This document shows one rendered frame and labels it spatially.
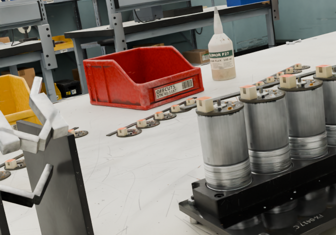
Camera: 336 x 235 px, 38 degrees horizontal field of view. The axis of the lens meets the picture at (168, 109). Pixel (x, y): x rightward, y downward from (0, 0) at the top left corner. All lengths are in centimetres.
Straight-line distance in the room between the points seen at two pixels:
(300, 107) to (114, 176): 15
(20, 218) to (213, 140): 14
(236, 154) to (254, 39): 622
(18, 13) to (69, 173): 242
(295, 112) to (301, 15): 612
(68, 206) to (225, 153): 9
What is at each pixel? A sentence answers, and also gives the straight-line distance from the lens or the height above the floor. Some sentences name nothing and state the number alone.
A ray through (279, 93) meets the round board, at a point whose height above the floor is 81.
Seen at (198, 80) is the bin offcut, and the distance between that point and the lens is 61.
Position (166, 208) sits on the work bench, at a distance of 29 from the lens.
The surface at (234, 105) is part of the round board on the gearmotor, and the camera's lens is 25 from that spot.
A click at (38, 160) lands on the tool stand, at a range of 22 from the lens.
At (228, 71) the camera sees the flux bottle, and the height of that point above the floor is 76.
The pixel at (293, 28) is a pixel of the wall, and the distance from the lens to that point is 650.
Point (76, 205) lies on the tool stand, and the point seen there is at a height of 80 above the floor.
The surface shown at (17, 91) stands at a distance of 60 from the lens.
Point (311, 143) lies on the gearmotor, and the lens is 28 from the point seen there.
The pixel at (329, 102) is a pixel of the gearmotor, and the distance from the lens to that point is 30.
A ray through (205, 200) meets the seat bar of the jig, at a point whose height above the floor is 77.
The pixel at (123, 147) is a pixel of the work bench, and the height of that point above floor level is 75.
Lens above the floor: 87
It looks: 13 degrees down
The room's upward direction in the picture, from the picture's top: 9 degrees counter-clockwise
